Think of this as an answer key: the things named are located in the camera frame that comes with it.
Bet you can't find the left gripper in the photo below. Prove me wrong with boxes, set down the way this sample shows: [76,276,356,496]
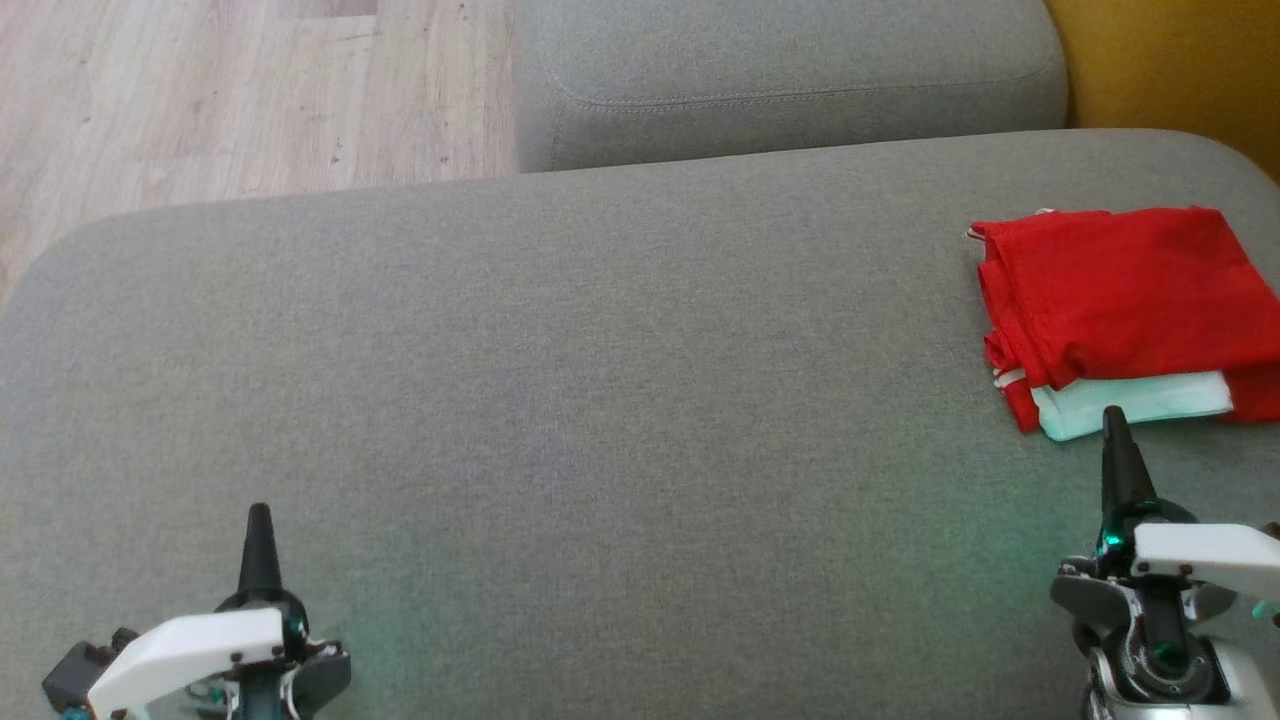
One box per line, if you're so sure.
[88,503,351,719]

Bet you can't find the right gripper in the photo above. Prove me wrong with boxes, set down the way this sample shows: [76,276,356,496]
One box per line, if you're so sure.
[1050,405,1280,626]

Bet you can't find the red shorts white waistband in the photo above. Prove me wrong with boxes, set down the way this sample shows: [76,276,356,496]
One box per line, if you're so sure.
[1222,362,1280,423]

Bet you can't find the red basketball jersey white sleeves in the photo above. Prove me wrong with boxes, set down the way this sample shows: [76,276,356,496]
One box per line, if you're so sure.
[967,207,1280,443]

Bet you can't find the wide grey sofa seat cushion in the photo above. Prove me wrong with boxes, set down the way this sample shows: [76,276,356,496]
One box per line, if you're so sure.
[0,128,1280,720]

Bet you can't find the wide yellow sofa back cushion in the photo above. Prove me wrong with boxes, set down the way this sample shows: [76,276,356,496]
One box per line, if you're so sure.
[1043,0,1280,183]

